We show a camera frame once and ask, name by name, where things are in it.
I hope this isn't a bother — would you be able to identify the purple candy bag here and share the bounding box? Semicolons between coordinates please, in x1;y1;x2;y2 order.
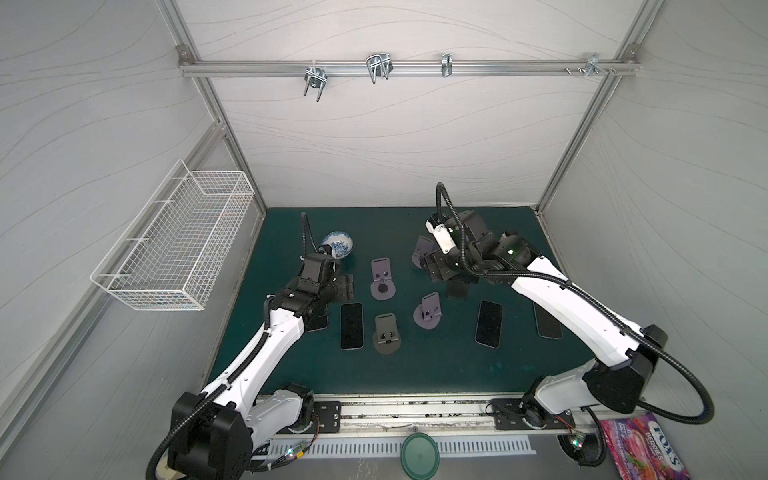
600;413;691;480

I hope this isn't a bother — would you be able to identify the blue white ceramic bowl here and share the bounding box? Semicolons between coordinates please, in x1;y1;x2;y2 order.
321;231;354;260

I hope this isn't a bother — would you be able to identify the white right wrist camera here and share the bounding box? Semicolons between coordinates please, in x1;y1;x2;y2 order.
425;217;461;254

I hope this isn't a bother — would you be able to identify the metal bracket right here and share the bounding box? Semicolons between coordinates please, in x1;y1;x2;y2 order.
564;53;618;78

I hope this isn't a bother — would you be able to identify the grey phone stand right front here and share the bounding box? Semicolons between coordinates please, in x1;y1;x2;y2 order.
413;292;443;330

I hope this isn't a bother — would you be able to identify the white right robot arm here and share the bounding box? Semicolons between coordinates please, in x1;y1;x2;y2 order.
421;224;666;429

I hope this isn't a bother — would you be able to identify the grey phone stand middle back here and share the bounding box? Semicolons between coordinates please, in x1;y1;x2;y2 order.
370;257;396;301

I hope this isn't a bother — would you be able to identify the grey phone stand left front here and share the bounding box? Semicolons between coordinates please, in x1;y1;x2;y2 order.
373;313;402;355

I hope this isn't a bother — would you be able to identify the metal clamp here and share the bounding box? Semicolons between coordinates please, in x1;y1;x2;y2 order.
303;64;328;102
365;52;393;84

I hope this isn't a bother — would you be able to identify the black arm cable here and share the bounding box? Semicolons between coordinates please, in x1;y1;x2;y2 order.
299;211;319;259
434;181;716;426

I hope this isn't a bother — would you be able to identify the metal clamp middle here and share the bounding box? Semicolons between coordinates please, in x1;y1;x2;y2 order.
365;52;393;84

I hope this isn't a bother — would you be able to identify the grey phone stand right back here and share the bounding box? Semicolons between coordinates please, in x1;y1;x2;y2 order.
411;235;436;269

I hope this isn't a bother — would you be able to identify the green round lid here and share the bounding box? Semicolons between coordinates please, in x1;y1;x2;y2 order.
400;432;440;480

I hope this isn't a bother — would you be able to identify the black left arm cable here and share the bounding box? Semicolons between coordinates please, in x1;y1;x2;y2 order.
299;211;319;259

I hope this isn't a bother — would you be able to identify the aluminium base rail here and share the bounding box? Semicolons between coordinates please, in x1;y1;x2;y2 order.
265;392;594;460

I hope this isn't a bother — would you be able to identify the grey phone stand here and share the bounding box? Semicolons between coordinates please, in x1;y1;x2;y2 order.
413;292;443;330
370;257;396;301
411;235;436;269
373;313;402;355

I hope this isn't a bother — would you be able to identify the aluminium overhead rail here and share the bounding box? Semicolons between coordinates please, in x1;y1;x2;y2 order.
180;58;641;78

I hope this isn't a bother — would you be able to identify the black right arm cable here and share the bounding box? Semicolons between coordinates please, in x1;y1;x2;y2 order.
434;181;716;426

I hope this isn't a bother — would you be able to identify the black round fan floor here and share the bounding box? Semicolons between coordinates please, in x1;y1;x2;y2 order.
557;433;608;468

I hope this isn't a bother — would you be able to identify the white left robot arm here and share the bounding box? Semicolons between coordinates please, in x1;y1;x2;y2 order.
146;246;354;479

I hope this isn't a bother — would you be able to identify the metal clamp left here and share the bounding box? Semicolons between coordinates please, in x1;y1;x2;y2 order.
303;64;328;102

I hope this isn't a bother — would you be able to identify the white wire basket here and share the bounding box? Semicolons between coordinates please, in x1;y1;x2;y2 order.
90;159;254;312

